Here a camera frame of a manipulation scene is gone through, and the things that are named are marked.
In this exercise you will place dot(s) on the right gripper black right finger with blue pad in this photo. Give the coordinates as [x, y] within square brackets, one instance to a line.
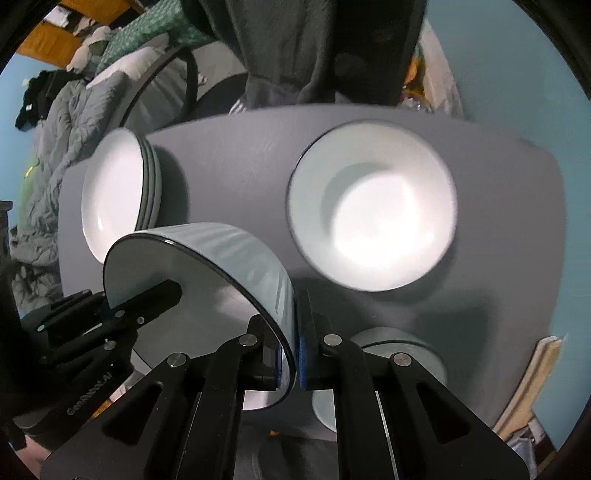
[394, 419]

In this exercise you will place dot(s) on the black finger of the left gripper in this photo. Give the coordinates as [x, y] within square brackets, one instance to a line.
[145, 307]

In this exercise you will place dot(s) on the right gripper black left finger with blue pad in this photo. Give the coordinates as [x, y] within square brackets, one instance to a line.
[180, 421]

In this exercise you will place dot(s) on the stack of light blue bowls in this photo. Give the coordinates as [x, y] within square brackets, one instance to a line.
[372, 206]

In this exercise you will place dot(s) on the stack of light blue plates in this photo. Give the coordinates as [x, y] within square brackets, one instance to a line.
[121, 191]

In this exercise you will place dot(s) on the wooden board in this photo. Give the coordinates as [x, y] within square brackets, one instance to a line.
[518, 412]

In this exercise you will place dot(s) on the grey quilted comforter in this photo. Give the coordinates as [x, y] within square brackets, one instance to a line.
[76, 122]

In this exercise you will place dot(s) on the black office chair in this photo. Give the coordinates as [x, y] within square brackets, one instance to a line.
[215, 62]

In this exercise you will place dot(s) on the white bed mattress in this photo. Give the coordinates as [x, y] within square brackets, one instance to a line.
[134, 64]

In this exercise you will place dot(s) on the black clothes pile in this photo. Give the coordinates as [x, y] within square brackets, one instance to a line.
[38, 97]

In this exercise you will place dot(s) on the wooden wardrobe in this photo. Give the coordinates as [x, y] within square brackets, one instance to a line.
[55, 39]

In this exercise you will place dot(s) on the green checkered cloth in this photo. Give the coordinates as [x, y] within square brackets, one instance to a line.
[165, 18]

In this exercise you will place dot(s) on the dark grey fleece blanket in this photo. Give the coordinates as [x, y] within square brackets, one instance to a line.
[310, 52]

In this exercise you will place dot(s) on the orange bag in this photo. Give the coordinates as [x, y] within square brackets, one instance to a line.
[413, 94]

